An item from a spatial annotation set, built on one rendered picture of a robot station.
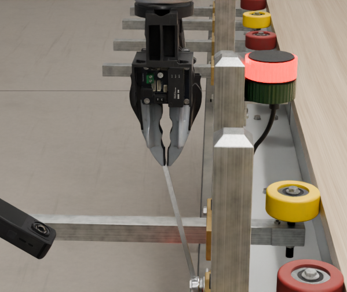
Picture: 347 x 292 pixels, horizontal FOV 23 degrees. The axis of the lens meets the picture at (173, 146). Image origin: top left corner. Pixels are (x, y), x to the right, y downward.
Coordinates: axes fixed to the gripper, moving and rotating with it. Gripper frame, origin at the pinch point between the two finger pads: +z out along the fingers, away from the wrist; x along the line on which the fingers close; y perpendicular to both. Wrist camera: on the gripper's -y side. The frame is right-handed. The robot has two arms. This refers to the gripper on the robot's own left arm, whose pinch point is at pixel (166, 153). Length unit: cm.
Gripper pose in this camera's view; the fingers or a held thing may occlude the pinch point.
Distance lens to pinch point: 109.4
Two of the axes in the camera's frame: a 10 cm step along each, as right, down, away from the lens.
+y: -0.6, 3.4, -9.4
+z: 0.0, 9.4, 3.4
